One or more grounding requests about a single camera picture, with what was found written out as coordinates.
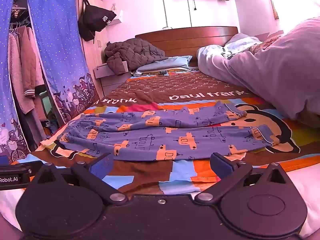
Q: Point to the pink quilted coat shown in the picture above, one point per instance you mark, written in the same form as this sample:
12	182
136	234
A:
31	62

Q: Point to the wooden wardrobe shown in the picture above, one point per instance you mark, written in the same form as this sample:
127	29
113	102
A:
93	55

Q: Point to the black bag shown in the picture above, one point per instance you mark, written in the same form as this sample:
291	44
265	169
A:
93	17

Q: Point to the colourful printed bedsheet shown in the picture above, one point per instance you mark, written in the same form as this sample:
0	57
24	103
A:
190	85

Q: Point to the blue dotted curtain panel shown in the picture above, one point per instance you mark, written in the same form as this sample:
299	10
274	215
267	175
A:
6	67
57	42

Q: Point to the light blue quilt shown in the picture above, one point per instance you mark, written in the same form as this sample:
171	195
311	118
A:
215	55

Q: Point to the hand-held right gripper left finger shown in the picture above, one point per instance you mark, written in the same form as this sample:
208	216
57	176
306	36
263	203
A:
103	166

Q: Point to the wooden picture frame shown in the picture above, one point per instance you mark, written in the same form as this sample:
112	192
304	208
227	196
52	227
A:
273	5

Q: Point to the red patterned blanket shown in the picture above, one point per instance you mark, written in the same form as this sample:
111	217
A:
268	42

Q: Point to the light blue pillow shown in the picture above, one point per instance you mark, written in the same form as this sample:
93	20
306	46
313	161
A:
170	63

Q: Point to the brown quilted jacket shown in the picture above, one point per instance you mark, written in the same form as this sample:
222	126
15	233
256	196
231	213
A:
132	52

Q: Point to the blue patterned pants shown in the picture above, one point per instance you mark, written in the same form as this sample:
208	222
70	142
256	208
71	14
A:
162	135

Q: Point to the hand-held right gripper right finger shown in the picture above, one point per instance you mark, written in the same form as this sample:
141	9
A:
222	166

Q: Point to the white nightstand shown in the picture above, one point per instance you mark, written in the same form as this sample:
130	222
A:
107	73

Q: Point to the white bed sheet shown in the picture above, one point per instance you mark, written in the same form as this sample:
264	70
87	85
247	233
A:
305	192

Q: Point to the lilac duvet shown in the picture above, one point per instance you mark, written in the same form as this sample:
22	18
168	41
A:
275	75

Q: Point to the wooden headboard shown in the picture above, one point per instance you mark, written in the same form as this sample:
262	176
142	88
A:
190	40

